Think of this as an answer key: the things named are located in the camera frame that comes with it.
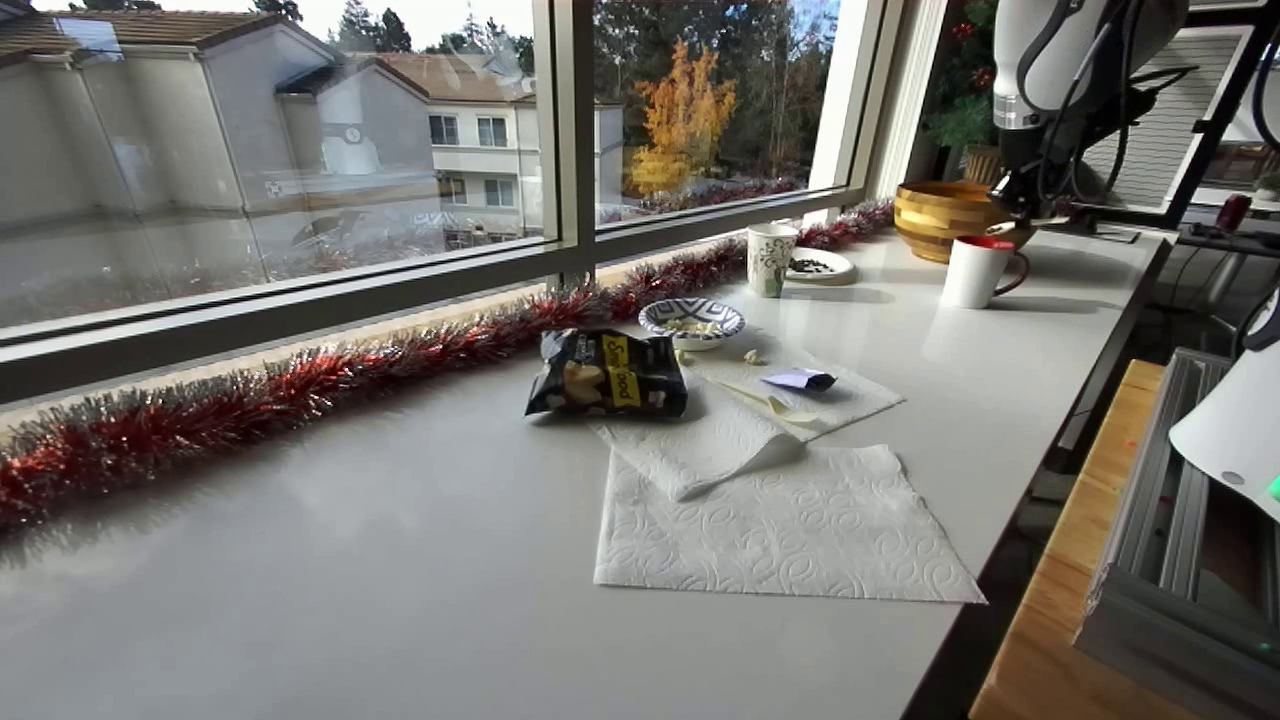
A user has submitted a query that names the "cream plastic fork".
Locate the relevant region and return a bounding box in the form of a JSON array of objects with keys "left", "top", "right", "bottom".
[{"left": 720, "top": 383, "right": 826, "bottom": 428}]

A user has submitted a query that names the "red silver tinsel garland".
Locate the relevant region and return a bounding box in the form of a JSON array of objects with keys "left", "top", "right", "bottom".
[{"left": 0, "top": 198, "right": 900, "bottom": 536}]

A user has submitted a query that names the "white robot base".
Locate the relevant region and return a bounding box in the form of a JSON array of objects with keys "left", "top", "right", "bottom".
[{"left": 1167, "top": 289, "right": 1280, "bottom": 521}]

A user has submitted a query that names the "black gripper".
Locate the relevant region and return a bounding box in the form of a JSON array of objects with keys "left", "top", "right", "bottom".
[{"left": 991, "top": 129, "right": 1081, "bottom": 238}]

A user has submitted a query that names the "black yellow snack bag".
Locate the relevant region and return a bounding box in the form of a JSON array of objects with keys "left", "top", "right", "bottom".
[{"left": 525, "top": 329, "right": 689, "bottom": 420}]

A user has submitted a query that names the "potted green plant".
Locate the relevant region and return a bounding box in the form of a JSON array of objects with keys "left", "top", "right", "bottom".
[{"left": 925, "top": 0, "right": 999, "bottom": 184}]

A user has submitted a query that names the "white patterned paper cup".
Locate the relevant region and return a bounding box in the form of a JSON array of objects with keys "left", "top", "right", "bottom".
[{"left": 749, "top": 229, "right": 797, "bottom": 301}]

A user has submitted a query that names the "white mug red interior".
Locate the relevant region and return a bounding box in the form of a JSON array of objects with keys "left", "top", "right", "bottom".
[{"left": 942, "top": 234, "right": 1027, "bottom": 307}]

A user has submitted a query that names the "large white paper napkin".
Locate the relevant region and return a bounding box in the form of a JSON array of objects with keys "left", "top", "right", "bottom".
[{"left": 592, "top": 444, "right": 983, "bottom": 605}]

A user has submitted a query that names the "grey metal rack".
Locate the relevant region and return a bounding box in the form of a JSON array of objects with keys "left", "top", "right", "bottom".
[{"left": 1078, "top": 349, "right": 1280, "bottom": 720}]

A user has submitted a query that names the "white plate with beans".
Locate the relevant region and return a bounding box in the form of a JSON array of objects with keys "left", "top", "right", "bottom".
[{"left": 790, "top": 247, "right": 855, "bottom": 284}]

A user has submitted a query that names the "patterned bowl with food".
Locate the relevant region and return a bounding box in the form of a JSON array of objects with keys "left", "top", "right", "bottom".
[{"left": 641, "top": 294, "right": 745, "bottom": 349}]

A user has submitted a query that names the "golden wooden bowl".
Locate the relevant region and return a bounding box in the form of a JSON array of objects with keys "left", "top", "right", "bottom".
[{"left": 894, "top": 180, "right": 1010, "bottom": 265}]

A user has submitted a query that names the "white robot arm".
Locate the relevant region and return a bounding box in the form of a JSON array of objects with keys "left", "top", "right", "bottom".
[{"left": 989, "top": 0, "right": 1189, "bottom": 238}]

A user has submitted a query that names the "wooden side table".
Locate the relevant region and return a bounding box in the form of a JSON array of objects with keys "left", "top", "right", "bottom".
[{"left": 967, "top": 360, "right": 1191, "bottom": 720}]

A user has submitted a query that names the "folded white paper napkin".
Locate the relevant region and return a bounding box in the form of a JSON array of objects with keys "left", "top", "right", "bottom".
[{"left": 606, "top": 399, "right": 804, "bottom": 500}]

